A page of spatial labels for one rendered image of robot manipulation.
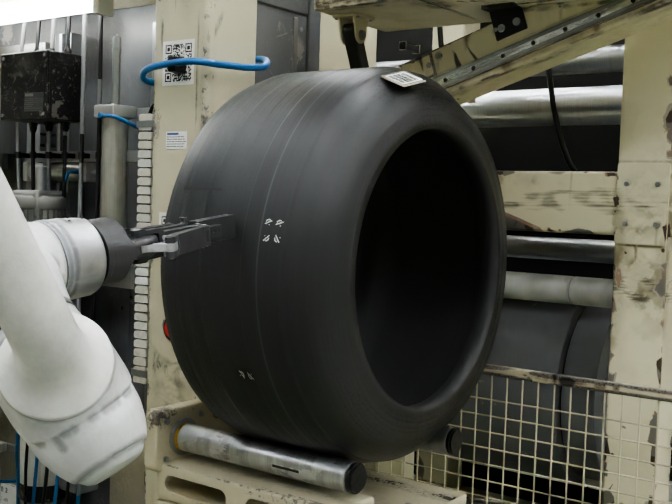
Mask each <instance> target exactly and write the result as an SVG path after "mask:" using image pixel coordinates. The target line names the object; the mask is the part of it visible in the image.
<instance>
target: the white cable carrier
mask: <svg viewBox="0 0 672 504"><path fill-rule="evenodd" d="M144 120H153V114H140V115H139V121H144ZM139 130H141V131H148V132H140V133H139V135H138V139H139V140H148V141H139V143H138V148H139V149H148V150H139V152H138V157H139V158H147V159H140V160H138V167H147V168H140V169H138V176H147V177H140V178H138V180H137V184H138V185H147V187H144V186H140V187H138V188H137V194H145V195H147V196H141V195H140V196H138V197H137V203H143V204H147V205H138V206H137V212H141V213H147V214H137V221H140V222H146V223H137V226H136V227H146V226H151V223H149V222H151V214H150V213H151V205H150V204H151V197H152V196H151V194H152V187H151V186H152V178H151V176H152V168H151V167H152V159H151V158H152V154H153V150H151V149H153V141H151V140H153V132H152V131H153V127H143V128H139ZM136 266H139V267H145V268H136V270H135V275H139V277H136V278H135V284H139V285H138V286H136V287H135V293H140V294H145V295H140V294H138V295H136V296H135V302H139V303H137V304H135V308H134V310H135V311H140V312H137V313H135V315H134V319H135V320H139V321H137V322H135V323H134V328H135V329H140V330H136V331H134V337H135V338H140V339H136V340H134V346H135V347H140V348H135V349H134V355H135V356H140V357H135V358H134V360H133V364H135V365H140V366H134V367H133V369H137V370H142V371H147V370H148V325H149V322H148V321H149V313H148V312H149V304H148V303H149V295H148V294H149V282H150V278H149V276H150V269H149V267H150V260H149V261H148V262H146V263H142V264H136ZM140 276H145V277H140ZM141 285H145V286H141ZM141 303H144V304H141ZM141 312H144V313H141ZM141 321H143V322H141ZM142 330H143V331H142ZM146 330H147V331H146ZM142 339H143V340H142ZM142 348H143V349H142ZM133 382H137V383H142V384H147V383H148V379H147V378H142V377H137V376H133Z"/></svg>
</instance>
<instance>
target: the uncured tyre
mask: <svg viewBox="0 0 672 504"><path fill-rule="evenodd" d="M400 71H405V72H408V73H410V74H412V75H415V76H417V77H419V78H422V79H424V80H426V82H423V83H419V84H415V85H411V86H407V87H402V86H400V85H398V84H395V83H393V82H391V81H388V80H386V79H384V78H381V76H383V75H387V74H391V73H396V72H400ZM184 187H205V188H223V189H222V191H211V190H184ZM224 214H233V215H235V228H236V237H235V238H230V239H226V240H221V241H216V242H212V243H211V245H209V246H208V247H204V250H198V249H197V250H194V251H190V252H187V253H184V254H181V255H179V256H178V257H176V258H174V259H168V258H166V257H164V256H163V257H161V261H160V273H161V289H162V299H163V307H164V314H165V319H166V324H167V329H168V333H169V337H170V340H171V344H172V347H173V350H174V353H175V355H176V358H177V361H178V363H179V365H180V368H181V370H182V372H183V374H184V376H185V378H186V379H187V381H188V383H189V385H190V386H191V388H192V389H193V391H194V392H195V394H196V395H197V396H198V398H199V399H200V400H201V401H202V403H203V404H204V405H205V406H206V407H207V408H208V409H209V410H210V411H211V412H212V413H213V414H214V415H216V416H217V417H218V418H219V419H221V420H222V421H224V422H225V423H227V424H228V425H230V426H231V427H233V428H234V429H236V430H237V431H239V432H240V433H242V434H244V435H246V436H248V437H253V438H257V439H261V440H266V441H270V442H274V443H279V444H283V445H287V446H292V447H296V448H300V449H305V450H309V451H313V452H318V453H322V454H326V455H330V456H335V457H339V458H343V459H348V460H352V461H356V462H359V463H372V462H382V461H390V460H395V459H398V458H401V457H404V456H406V455H408V454H410V453H412V452H414V451H415V450H417V449H418V448H420V447H421V446H423V445H424V444H425V443H426V442H427V441H429V440H430V439H431V438H432V437H433V436H435V435H436V434H437V433H438V432H439V431H441V430H442V429H443V428H444V427H445V426H447V425H448V424H449V423H450V422H451V421H452V420H453V419H454V418H455V416H456V415H457V414H458V413H459V412H460V410H461V409H462V408H463V406H464V405H465V404H466V402H467V401H468V399H469V397H470V396H471V394H472V392H473V391H474V389H475V387H476V385H477V383H478V381H479V379H480V377H481V375H482V373H483V370H484V368H485V366H486V363H487V360H488V358H489V355H490V352H491V349H492V346H493V343H494V339H495V336H496V332H497V328H498V324H499V319H500V314H501V309H502V303H503V297H504V289H505V280H506V266H507V232H506V218H505V209H504V202H503V196H502V191H501V186H500V181H499V177H498V173H497V170H496V167H495V163H494V160H493V158H492V155H491V152H490V150H489V148H488V145H487V143H486V141H485V139H484V137H483V135H482V133H481V132H480V130H479V128H478V127H477V125H476V124H475V122H474V121H473V120H472V118H471V117H470V116H469V115H468V114H467V113H466V111H465V110H464V109H463V108H462V107H461V106H460V105H459V103H458V102H457V101H456V100H455V99H454V98H453V97H452V95H451V94H450V93H449V92H448V91H447V90H446V89H444V88H443V87H442V86H441V85H440V84H438V83H437V82H435V81H434V80H432V79H430V78H429V77H426V76H424V75H422V74H419V73H415V72H411V71H407V70H404V69H400V68H395V67H387V66H382V67H367V68H353V69H339V70H324V71H310V72H295V73H285V74H280V75H276V76H273V77H270V78H268V79H265V80H263V81H261V82H259V83H256V84H254V85H252V86H250V87H248V88H246V89H244V90H242V91H241V92H239V93H237V94H236V95H234V96H233V97H232V98H230V99H229V100H228V101H227V102H226V103H224V104H223V105H222V106H221V107H220V108H219V109H218V110H217V111H216V112H215V113H214V114H213V115H212V117H211V118H210V119H209V120H208V122H207V123H206V124H205V125H204V127H203V128H202V130H201V131H200V132H199V134H198V136H197V137H196V139H195V140H194V142H193V144H192V146H191V147H190V149H189V151H188V153H187V155H186V157H185V159H184V161H183V164H182V166H181V168H180V171H179V173H178V176H177V179H176V182H175V185H174V188H173V191H172V194H171V198H170V202H169V205H168V209H167V213H166V218H165V223H164V224H166V223H168V222H170V223H173V225H174V224H179V217H187V225H188V221H191V220H197V219H202V218H207V217H213V216H218V215H224ZM265 214H273V215H282V216H287V218H286V224H285V230H284V237H283V245H282V247H270V246H260V245H261V237H262V230H263V224H264V218H265ZM235 366H240V367H245V368H251V369H252V370H253V373H254V376H255V379H256V381H257V384H253V383H248V382H242V381H240V379H239V376H238V374H237V371H236V368H235Z"/></svg>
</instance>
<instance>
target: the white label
mask: <svg viewBox="0 0 672 504"><path fill-rule="evenodd" d="M381 78H384V79H386V80H388V81H391V82H393V83H395V84H398V85H400V86H402V87H407V86H411V85H415V84H419V83H423V82H426V80H424V79H422V78H419V77H417V76H415V75H412V74H410V73H408V72H405V71H400V72H396V73H391V74H387V75H383V76H381Z"/></svg>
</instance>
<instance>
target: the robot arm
mask: <svg viewBox="0 0 672 504"><path fill-rule="evenodd" d="M235 237H236V228H235V215H233V214H224V215H218V216H213V217H207V218H202V219H197V220H191V221H188V225H187V217H179V224H174V225H173V223H170V222H168V223H166V224H160V225H153V226H146V227H135V228H123V227H122V225H121V224H119V223H118V222H117V221H115V220H114V219H111V218H108V217H102V218H96V219H90V220H86V219H84V217H82V218H69V217H67V218H62V219H61V218H55V219H49V220H37V221H34V222H27V221H26V219H25V217H24V215H23V212H22V210H21V208H20V206H19V204H18V202H17V200H16V198H15V196H14V194H13V192H12V190H11V188H10V186H9V184H8V181H7V179H6V177H5V175H4V173H3V171H2V169H1V167H0V406H1V408H2V410H3V411H4V413H5V415H6V416H7V418H8V419H9V421H10V423H11V424H12V426H13V427H14V429H15V430H16V431H17V433H18V434H19V435H20V436H21V438H22V439H23V440H24V441H25V442H26V443H27V445H28V446H29V448H30V449H31V450H32V452H33V453H34V454H35V456H36V457H37V458H38V459H39V460H40V462H42V463H43V464H44V465H45V466H46V467H47V468H48V469H49V470H51V471H52V472H53V473H55V474H56V475H57V476H59V477H60V478H62V479H64V480H65V481H67V482H69V483H71V484H81V485H86V486H91V485H96V484H98V483H100V482H102V481H104V480H105V479H107V478H109V477H110V476H112V475H114V474H115V473H117V472H118V471H120V470H121V469H123V468H124V467H126V466H127V465H128V464H130V463H131V462H132V461H134V460H135V459H136V458H137V457H138V456H139V455H140V454H141V452H142V450H143V447H144V441H145V439H146V437H147V425H146V418H145V413H144V409H143V406H142V403H141V400H140V397H139V395H138V393H137V392H136V390H135V388H134V386H133V384H132V383H131V376H130V373H129V371H128V369H127V368H126V366H125V364H124V362H123V361H122V359H121V358H120V356H119V355H118V353H117V352H116V350H115V349H114V347H113V346H112V344H111V342H110V341H109V339H108V337H107V335H106V334H105V332H104V331H103V330H102V328H101V327H100V326H99V325H97V324H96V323H95V322H94V321H92V320H91V319H89V318H87V317H85V316H83V315H81V314H80V312H79V311H78V310H77V309H76V307H75V306H74V304H73V302H72V301H71V300H73V299H77V298H81V297H85V296H89V295H91V294H93V293H95V292H96V291H97V290H98V289H99V288H100V287H101V286H104V285H108V284H112V283H116V282H119V281H121V280H122V279H124V278H125V277H126V275H127V274H128V272H129V270H130V268H131V266H132V264H142V263H146V262H148V261H149V260H150V259H155V258H159V257H163V256H164V257H166V258H168V259H174V258H176V257H178V256H179V255H181V254H184V253H187V252H190V251H194V250H197V249H198V250H204V247H208V246H209V245H211V243H212V242H216V241H221V240H226V239H230V238H235Z"/></svg>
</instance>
